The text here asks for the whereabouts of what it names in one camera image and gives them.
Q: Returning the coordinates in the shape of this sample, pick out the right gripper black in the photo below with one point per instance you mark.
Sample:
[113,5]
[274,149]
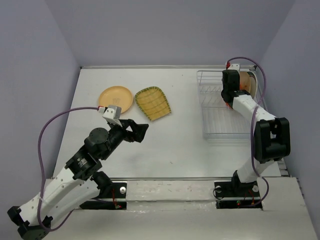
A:
[239,79]

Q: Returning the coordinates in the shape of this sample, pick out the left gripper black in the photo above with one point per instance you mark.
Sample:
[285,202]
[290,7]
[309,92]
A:
[139,130]

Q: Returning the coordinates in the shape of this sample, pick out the small beige patterned plate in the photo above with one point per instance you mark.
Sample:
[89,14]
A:
[244,81]

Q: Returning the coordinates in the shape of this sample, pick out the white plate green red rim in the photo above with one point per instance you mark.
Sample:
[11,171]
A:
[254,85]

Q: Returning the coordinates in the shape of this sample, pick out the round yellow plate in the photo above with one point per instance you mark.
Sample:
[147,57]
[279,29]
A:
[119,96]

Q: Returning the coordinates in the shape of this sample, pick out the beige painted plate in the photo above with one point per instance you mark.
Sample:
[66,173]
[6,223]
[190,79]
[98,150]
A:
[250,73]

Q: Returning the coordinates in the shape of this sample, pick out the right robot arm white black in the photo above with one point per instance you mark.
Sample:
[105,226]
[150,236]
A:
[269,135]

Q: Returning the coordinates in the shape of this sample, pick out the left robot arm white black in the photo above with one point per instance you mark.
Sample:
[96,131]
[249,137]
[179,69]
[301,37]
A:
[80,180]

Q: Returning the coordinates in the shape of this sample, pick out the green yellow woven-pattern plate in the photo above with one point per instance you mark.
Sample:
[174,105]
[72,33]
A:
[153,103]

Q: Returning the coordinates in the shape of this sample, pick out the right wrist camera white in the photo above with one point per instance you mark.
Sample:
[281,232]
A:
[233,66]

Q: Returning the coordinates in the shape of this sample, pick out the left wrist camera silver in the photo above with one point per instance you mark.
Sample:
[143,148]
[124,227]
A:
[112,115]

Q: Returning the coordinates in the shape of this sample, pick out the white wire dish rack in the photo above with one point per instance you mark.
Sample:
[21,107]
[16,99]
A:
[219,121]

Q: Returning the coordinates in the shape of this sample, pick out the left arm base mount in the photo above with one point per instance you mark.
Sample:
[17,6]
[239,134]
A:
[113,199]

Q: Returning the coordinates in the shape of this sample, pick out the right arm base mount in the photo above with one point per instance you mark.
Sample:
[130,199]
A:
[228,196]

